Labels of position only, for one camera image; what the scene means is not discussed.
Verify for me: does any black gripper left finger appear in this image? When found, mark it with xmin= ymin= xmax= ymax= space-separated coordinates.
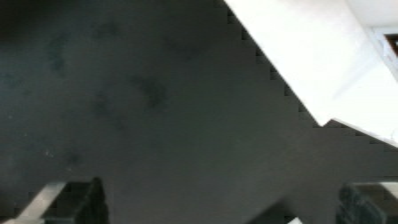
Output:
xmin=14 ymin=176 xmax=114 ymax=224

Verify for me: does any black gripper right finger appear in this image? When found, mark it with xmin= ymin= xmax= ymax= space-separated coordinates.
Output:
xmin=336 ymin=182 xmax=398 ymax=224

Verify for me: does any white border wall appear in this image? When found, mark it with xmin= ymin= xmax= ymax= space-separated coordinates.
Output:
xmin=224 ymin=0 xmax=398 ymax=147

